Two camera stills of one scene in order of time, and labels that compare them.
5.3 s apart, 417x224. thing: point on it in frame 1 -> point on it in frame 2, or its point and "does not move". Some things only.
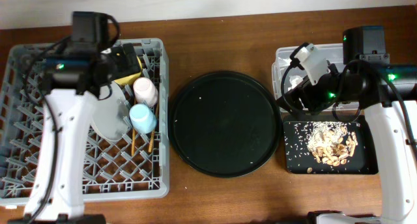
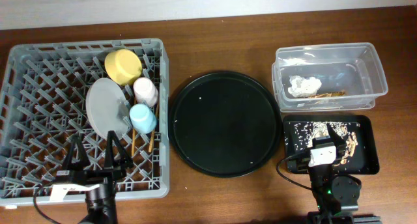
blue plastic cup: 142,118 does not move
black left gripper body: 129,58 -> 98,174
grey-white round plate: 111,116 does not move
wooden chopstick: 154,131 does not move
